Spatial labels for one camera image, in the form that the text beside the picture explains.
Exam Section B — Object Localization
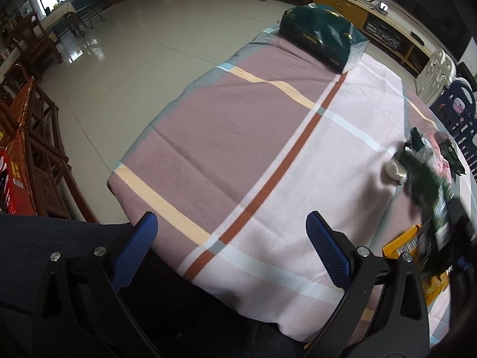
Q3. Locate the yellow snack wrapper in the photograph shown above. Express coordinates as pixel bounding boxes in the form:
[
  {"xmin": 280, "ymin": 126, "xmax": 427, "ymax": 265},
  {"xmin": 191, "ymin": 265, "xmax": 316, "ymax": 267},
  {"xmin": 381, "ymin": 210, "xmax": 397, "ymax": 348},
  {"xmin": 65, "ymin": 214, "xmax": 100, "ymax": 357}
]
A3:
[{"xmin": 382, "ymin": 225, "xmax": 450, "ymax": 305}]

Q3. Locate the green chip bag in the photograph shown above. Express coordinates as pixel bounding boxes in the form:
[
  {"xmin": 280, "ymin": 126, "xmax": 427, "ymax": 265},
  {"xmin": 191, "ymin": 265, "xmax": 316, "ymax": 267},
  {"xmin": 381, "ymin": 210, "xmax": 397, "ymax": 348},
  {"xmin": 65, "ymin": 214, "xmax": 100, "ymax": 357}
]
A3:
[{"xmin": 398, "ymin": 127, "xmax": 456, "ymax": 280}]

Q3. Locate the white crumpled plastic bag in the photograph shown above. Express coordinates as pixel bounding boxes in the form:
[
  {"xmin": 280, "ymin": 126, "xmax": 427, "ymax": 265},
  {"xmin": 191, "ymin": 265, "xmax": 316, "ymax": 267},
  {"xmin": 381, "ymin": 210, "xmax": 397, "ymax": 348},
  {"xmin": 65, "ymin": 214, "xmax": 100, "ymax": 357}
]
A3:
[{"xmin": 384, "ymin": 153, "xmax": 408, "ymax": 184}]

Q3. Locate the plaid pink grey tablecloth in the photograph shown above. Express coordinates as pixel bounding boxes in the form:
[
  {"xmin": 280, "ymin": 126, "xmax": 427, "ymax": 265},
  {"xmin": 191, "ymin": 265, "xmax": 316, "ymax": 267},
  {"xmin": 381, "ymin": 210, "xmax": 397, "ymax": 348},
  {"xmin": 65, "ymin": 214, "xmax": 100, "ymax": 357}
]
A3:
[{"xmin": 108, "ymin": 27, "xmax": 443, "ymax": 342}]

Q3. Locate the red cardboard box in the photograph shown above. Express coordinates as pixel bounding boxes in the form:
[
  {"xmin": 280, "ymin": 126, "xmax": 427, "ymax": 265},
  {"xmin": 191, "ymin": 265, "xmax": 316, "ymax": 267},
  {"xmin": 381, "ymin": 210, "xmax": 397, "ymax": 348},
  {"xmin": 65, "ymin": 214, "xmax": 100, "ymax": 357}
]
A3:
[{"xmin": 1, "ymin": 129, "xmax": 37, "ymax": 216}]

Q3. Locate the pink crumpled plastic bag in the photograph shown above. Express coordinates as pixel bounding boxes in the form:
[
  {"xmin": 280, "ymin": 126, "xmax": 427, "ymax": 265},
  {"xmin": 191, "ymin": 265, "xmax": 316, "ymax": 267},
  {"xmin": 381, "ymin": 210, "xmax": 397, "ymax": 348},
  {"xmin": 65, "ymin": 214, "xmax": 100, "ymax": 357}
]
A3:
[{"xmin": 427, "ymin": 132, "xmax": 453, "ymax": 185}]

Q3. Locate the dark green snack packet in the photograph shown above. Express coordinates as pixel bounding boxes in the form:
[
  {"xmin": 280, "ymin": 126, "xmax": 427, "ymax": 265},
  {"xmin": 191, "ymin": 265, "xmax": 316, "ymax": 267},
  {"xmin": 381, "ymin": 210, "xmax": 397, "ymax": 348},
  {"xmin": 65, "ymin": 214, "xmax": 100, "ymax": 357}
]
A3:
[{"xmin": 438, "ymin": 139, "xmax": 466, "ymax": 179}]

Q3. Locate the wooden armchair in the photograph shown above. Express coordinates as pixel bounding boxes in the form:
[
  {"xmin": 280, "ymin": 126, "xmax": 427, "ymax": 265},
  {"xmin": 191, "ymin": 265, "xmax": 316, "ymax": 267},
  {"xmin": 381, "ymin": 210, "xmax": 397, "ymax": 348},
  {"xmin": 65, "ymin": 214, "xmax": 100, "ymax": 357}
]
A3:
[{"xmin": 1, "ymin": 63, "xmax": 98, "ymax": 223}]

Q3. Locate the navy plastic chair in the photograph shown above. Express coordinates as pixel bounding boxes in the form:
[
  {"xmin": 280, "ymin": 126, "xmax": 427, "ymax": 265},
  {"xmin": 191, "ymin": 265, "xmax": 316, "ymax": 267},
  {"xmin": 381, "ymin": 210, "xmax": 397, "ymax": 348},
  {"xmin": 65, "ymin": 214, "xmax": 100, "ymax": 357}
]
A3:
[{"xmin": 430, "ymin": 78, "xmax": 476, "ymax": 179}]

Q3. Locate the white plastic chair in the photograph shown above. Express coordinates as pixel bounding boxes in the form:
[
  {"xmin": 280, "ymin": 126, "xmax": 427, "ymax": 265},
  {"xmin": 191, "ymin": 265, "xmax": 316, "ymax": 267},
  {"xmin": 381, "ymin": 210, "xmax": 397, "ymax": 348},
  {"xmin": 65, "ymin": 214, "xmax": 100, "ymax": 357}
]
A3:
[{"xmin": 416, "ymin": 49, "xmax": 456, "ymax": 106}]

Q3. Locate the dark green gift bag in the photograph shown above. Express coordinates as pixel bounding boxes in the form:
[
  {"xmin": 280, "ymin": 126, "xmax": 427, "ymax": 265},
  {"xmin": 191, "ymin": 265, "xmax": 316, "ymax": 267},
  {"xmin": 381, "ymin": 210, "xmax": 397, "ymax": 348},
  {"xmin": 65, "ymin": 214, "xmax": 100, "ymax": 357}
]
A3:
[{"xmin": 279, "ymin": 3, "xmax": 369, "ymax": 74}]

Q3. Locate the yellow tv cabinet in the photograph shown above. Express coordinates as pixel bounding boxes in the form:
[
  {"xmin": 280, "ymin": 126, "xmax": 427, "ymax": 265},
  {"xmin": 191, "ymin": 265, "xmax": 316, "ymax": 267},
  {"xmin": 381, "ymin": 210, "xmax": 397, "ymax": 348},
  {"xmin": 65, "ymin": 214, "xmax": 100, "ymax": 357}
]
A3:
[{"xmin": 313, "ymin": 0, "xmax": 431, "ymax": 76}]

